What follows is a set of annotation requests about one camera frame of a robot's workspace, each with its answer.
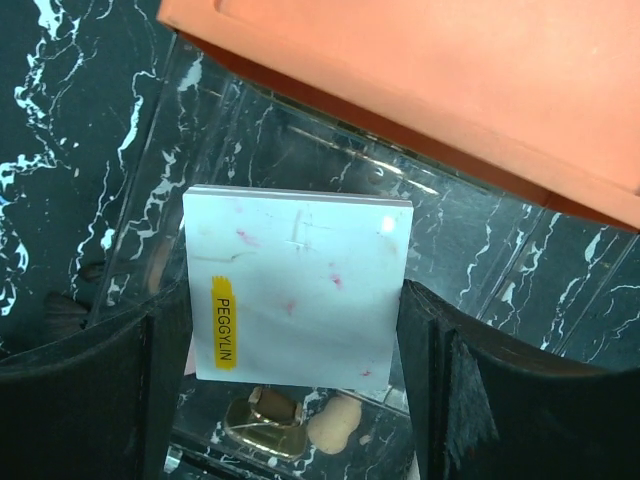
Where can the large fluffy powder brush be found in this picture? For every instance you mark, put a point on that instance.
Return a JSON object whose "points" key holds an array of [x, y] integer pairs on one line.
{"points": [[64, 316]]}

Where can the white square compact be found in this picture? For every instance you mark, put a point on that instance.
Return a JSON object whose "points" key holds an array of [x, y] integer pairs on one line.
{"points": [[294, 288]]}

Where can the orange drawer cabinet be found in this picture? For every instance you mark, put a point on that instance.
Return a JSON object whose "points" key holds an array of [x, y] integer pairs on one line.
{"points": [[538, 98]]}

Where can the beige makeup sponge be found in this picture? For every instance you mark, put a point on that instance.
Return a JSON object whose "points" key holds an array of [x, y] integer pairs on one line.
{"points": [[330, 429]]}

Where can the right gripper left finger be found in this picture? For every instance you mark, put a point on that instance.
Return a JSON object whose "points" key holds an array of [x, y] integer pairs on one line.
{"points": [[99, 404]]}

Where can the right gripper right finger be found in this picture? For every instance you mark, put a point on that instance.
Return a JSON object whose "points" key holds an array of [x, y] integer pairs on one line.
{"points": [[485, 405]]}

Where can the clear acrylic drawer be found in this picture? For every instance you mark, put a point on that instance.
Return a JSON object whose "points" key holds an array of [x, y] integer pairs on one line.
{"points": [[559, 283]]}

